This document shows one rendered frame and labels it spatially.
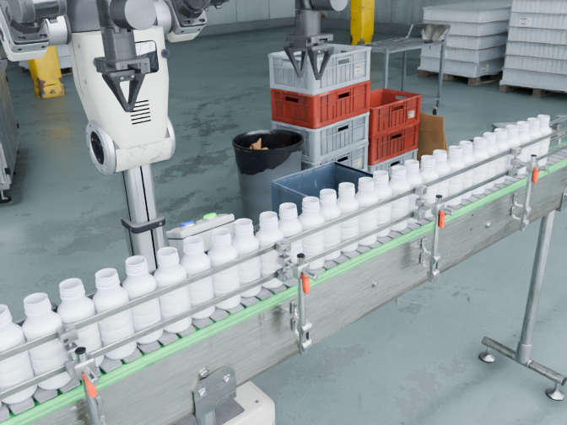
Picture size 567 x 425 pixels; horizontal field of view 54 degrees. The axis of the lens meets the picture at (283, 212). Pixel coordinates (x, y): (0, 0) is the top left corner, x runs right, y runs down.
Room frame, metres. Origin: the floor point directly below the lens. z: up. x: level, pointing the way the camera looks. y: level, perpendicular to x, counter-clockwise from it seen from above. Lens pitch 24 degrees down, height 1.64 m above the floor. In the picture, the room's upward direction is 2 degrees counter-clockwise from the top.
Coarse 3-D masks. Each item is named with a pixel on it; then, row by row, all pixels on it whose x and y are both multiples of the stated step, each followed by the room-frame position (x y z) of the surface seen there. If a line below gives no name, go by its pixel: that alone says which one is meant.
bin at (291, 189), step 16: (288, 176) 1.86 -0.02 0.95; (304, 176) 1.91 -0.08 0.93; (320, 176) 1.95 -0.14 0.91; (336, 176) 1.99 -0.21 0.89; (352, 176) 1.93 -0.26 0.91; (368, 176) 1.86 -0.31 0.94; (272, 192) 1.81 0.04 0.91; (288, 192) 1.74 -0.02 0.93; (304, 192) 1.90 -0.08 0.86; (336, 192) 1.99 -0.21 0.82; (272, 208) 1.81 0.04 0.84
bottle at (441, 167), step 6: (438, 150) 1.44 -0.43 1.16; (444, 150) 1.44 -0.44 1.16; (438, 156) 1.41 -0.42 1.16; (444, 156) 1.41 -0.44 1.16; (438, 162) 1.41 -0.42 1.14; (444, 162) 1.41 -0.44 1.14; (438, 168) 1.41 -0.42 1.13; (444, 168) 1.41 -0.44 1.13; (444, 174) 1.40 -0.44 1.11; (444, 180) 1.40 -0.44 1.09; (438, 186) 1.40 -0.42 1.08; (444, 186) 1.40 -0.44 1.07; (438, 192) 1.40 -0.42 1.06; (444, 192) 1.40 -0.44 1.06
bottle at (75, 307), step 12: (60, 288) 0.79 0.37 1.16; (72, 288) 0.79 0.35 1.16; (72, 300) 0.78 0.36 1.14; (84, 300) 0.80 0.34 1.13; (60, 312) 0.78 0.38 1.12; (72, 312) 0.78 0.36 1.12; (84, 312) 0.78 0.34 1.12; (96, 324) 0.80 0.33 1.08; (84, 336) 0.78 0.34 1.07; (96, 336) 0.79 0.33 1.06; (96, 348) 0.79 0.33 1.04; (96, 360) 0.78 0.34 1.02
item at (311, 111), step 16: (368, 80) 3.85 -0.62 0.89; (272, 96) 3.72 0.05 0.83; (288, 96) 3.61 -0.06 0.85; (304, 96) 3.52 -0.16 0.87; (320, 96) 3.48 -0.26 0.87; (336, 96) 3.61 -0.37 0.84; (352, 96) 3.72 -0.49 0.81; (368, 96) 3.85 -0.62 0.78; (272, 112) 3.72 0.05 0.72; (288, 112) 3.62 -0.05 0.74; (304, 112) 3.52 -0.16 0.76; (320, 112) 3.50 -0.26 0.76; (336, 112) 3.61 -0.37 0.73; (352, 112) 3.73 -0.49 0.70
